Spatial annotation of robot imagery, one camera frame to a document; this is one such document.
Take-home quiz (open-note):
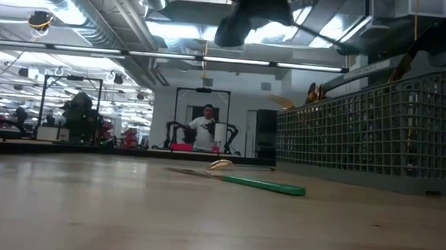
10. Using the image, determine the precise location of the white cylinder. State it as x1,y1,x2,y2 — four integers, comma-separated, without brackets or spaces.
213,123,228,144

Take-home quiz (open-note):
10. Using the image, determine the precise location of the black gantry frame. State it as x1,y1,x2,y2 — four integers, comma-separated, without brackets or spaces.
37,73,105,143
172,86,232,154

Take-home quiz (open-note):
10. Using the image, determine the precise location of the gold knife green handle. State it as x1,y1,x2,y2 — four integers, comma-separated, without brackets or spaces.
389,53,414,84
163,166,307,197

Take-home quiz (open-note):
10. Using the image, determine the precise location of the person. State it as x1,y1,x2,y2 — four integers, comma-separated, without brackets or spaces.
186,102,219,153

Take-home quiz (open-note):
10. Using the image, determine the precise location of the black cabinet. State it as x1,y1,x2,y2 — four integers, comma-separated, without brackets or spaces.
254,108,280,160

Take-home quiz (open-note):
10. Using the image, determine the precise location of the black aluminium table frame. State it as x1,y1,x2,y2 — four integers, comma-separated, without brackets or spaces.
0,140,277,168

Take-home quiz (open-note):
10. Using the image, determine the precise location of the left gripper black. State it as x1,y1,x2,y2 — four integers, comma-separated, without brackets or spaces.
212,0,295,52

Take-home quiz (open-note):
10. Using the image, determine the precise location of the red box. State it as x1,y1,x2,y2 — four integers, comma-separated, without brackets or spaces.
170,142,194,152

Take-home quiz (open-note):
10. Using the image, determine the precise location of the gold spoon green handle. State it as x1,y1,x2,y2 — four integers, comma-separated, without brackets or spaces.
305,82,319,105
315,83,328,104
208,157,277,173

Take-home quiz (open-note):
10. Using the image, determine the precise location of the dark distant robot station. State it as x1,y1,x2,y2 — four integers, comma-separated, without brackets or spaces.
58,90,105,145

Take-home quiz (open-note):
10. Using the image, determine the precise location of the white box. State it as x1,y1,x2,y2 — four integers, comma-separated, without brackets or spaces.
36,126,72,142

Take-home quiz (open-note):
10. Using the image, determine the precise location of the long ceiling light bar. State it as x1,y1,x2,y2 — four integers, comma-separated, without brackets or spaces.
0,39,350,74

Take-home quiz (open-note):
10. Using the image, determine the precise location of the grey mesh cutlery caddy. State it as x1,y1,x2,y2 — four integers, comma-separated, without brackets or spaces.
273,44,446,197

